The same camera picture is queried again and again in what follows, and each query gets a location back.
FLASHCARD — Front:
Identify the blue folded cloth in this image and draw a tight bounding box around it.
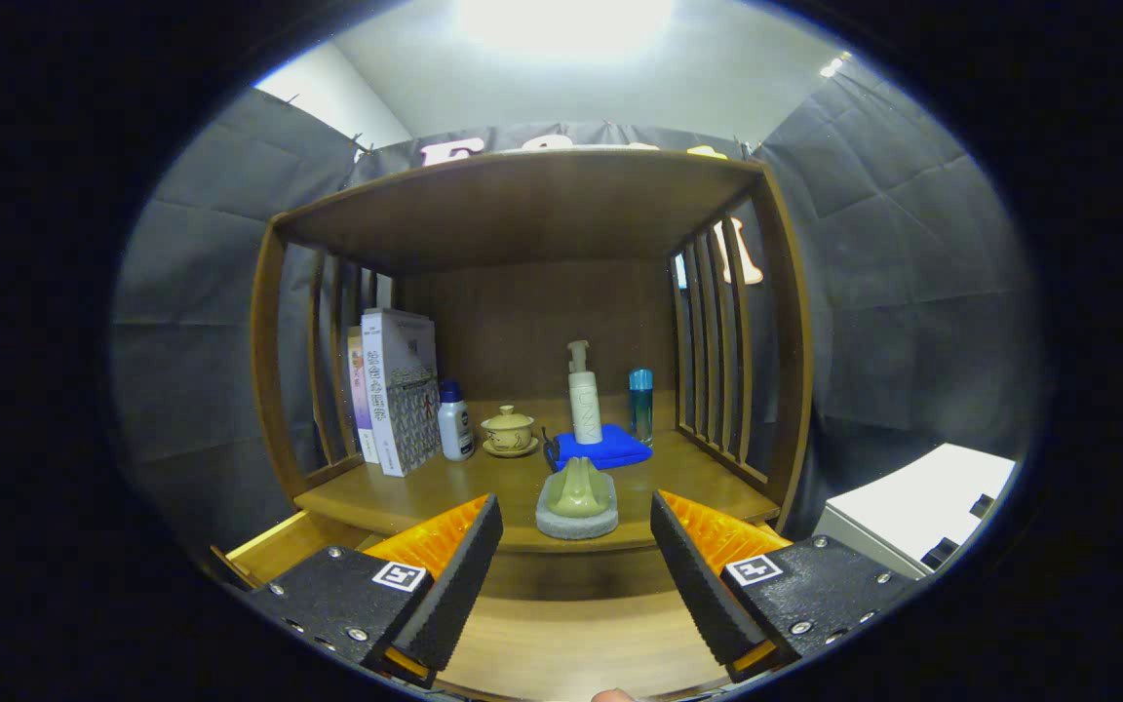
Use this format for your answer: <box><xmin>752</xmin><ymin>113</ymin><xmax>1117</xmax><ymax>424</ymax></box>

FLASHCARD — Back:
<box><xmin>554</xmin><ymin>423</ymin><xmax>653</xmax><ymax>472</ymax></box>

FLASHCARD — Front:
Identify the green scrubber with grey sponge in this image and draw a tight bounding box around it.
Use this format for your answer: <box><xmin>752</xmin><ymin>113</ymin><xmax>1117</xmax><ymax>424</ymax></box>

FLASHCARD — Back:
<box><xmin>535</xmin><ymin>456</ymin><xmax>620</xmax><ymax>541</ymax></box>

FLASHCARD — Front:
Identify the clear blue bottle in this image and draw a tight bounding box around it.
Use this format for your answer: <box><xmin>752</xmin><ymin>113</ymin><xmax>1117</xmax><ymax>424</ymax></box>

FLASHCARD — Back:
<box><xmin>629</xmin><ymin>369</ymin><xmax>655</xmax><ymax>447</ymax></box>

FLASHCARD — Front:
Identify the thick white book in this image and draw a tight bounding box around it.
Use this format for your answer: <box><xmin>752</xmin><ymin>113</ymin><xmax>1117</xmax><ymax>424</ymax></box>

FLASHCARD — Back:
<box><xmin>361</xmin><ymin>308</ymin><xmax>443</xmax><ymax>478</ymax></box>

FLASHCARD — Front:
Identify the wooden countertop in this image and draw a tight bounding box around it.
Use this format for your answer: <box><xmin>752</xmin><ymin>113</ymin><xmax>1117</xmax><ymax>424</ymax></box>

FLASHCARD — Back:
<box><xmin>293</xmin><ymin>395</ymin><xmax>782</xmax><ymax>555</ymax></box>

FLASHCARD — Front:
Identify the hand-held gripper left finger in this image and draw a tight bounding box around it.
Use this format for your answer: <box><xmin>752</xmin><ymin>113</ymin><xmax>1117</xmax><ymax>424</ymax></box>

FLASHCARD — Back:
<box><xmin>248</xmin><ymin>493</ymin><xmax>504</xmax><ymax>688</ymax></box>

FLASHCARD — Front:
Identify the brown wooden cabinet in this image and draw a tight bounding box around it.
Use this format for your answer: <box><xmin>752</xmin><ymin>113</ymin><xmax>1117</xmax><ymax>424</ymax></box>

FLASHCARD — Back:
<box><xmin>250</xmin><ymin>146</ymin><xmax>814</xmax><ymax>557</ymax></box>

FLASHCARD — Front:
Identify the black backdrop cloth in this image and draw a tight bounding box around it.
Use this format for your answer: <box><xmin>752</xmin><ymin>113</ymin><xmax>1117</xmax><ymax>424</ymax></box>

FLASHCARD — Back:
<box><xmin>111</xmin><ymin>88</ymin><xmax>1045</xmax><ymax>547</ymax></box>

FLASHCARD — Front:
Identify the white pump bottle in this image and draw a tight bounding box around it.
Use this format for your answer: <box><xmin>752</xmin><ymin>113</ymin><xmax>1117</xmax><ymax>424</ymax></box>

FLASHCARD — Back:
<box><xmin>566</xmin><ymin>340</ymin><xmax>603</xmax><ymax>446</ymax></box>

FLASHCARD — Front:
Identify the white grey drawer unit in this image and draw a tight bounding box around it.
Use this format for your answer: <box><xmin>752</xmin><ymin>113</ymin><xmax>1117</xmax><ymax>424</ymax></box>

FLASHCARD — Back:
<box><xmin>812</xmin><ymin>444</ymin><xmax>1018</xmax><ymax>578</ymax></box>

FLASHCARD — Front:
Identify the white bottle with blue cap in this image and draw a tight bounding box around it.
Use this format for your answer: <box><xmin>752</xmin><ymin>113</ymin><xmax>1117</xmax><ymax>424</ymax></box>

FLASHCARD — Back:
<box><xmin>437</xmin><ymin>380</ymin><xmax>476</xmax><ymax>462</ymax></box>

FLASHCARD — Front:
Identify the wooden drawer with black knob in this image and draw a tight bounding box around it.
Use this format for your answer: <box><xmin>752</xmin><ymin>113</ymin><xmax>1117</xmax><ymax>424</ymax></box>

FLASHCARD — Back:
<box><xmin>209</xmin><ymin>509</ymin><xmax>767</xmax><ymax>702</ymax></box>

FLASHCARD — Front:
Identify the beige lidded teacup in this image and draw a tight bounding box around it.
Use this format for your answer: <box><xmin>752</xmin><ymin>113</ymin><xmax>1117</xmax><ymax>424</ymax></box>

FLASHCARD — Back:
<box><xmin>480</xmin><ymin>406</ymin><xmax>540</xmax><ymax>458</ymax></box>

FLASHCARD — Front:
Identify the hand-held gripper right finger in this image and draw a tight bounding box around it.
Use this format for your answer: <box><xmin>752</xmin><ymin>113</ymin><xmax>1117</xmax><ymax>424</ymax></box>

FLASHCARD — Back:
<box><xmin>649</xmin><ymin>489</ymin><xmax>918</xmax><ymax>683</ymax></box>

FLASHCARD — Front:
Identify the thin purple book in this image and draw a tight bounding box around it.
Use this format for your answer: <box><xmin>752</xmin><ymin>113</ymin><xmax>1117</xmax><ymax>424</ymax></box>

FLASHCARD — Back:
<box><xmin>347</xmin><ymin>326</ymin><xmax>382</xmax><ymax>464</ymax></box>

